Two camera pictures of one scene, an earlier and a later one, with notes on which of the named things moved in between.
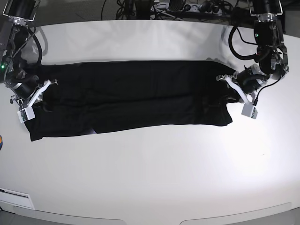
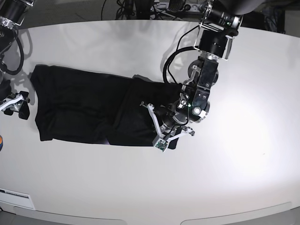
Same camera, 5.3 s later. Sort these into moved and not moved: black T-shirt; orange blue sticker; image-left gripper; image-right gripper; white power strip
Moved: black T-shirt; image-right gripper; image-left gripper
Not moved: white power strip; orange blue sticker
